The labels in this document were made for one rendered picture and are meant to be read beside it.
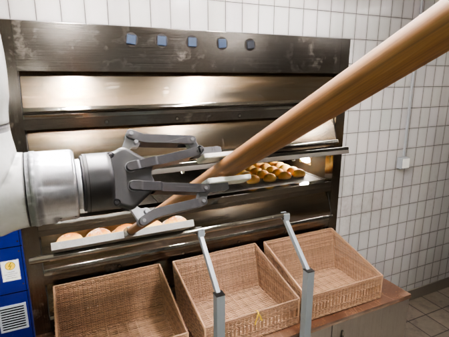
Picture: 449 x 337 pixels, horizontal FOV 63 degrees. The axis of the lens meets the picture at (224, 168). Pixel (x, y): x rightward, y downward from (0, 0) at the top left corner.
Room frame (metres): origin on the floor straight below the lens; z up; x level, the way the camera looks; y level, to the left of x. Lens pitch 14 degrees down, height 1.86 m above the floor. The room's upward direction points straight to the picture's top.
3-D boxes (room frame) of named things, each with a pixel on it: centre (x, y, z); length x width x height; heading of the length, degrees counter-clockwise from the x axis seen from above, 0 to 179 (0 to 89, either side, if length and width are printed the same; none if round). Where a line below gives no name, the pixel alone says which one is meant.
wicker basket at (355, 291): (2.05, -0.59, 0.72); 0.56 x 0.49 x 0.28; 114
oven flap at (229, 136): (2.03, 0.09, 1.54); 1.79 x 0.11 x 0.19; 115
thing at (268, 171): (2.68, -0.25, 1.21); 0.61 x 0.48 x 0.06; 25
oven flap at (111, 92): (2.03, 0.09, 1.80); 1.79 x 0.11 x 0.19; 115
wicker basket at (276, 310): (1.80, -0.05, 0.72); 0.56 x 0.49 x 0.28; 116
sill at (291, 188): (2.05, 0.10, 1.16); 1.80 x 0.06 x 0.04; 115
